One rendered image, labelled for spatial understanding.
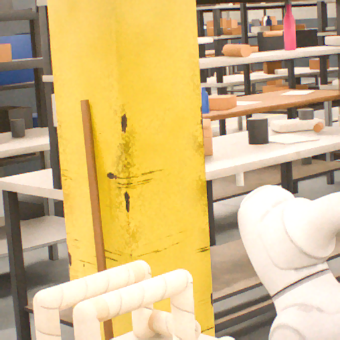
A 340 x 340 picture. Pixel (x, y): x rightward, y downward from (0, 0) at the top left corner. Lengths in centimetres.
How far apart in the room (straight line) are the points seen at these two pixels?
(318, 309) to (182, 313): 24
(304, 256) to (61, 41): 113
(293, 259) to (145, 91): 92
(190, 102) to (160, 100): 10
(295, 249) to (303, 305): 8
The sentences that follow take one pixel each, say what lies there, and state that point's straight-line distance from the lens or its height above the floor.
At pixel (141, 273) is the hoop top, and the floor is 120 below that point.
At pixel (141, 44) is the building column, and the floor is 149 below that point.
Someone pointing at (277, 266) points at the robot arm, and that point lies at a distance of 138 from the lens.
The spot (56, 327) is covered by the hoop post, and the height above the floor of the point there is 116.
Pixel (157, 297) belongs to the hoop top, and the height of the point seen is 119.
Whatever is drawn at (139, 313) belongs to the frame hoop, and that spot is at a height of 114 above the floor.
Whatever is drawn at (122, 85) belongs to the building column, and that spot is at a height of 140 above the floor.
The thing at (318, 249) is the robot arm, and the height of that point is 119.
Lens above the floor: 154
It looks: 9 degrees down
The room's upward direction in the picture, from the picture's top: 4 degrees counter-clockwise
